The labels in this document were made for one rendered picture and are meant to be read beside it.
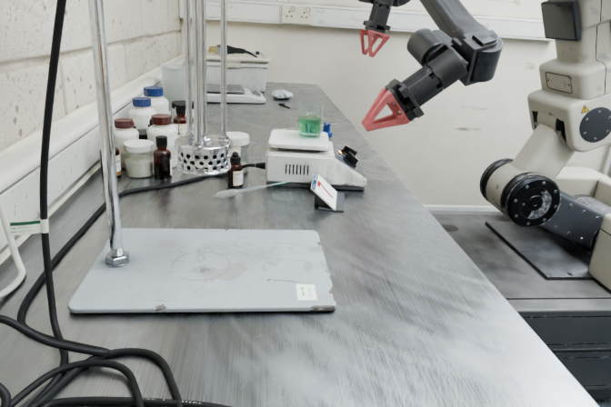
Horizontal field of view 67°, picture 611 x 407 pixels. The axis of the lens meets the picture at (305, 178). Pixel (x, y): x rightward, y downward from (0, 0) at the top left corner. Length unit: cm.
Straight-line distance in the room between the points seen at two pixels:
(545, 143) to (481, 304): 102
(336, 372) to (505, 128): 242
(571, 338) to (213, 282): 117
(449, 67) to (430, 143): 179
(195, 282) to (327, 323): 17
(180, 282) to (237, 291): 7
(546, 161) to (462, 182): 124
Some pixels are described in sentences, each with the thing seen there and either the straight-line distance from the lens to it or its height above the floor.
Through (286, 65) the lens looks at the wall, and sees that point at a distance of 238.
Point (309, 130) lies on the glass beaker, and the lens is 92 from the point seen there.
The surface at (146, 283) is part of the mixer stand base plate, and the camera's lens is 59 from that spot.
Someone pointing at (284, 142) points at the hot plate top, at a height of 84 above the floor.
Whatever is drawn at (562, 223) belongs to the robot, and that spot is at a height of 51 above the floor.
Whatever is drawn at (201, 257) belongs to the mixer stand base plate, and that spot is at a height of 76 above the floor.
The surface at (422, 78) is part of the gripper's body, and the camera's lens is 86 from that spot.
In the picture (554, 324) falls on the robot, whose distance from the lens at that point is 149.
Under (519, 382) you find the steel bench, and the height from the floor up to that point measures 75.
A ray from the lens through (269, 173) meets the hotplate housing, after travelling 89.
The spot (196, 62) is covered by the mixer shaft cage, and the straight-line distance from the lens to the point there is 51.
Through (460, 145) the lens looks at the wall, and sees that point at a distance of 270.
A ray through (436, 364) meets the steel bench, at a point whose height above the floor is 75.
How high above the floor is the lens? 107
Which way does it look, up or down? 19 degrees down
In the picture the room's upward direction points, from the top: 4 degrees clockwise
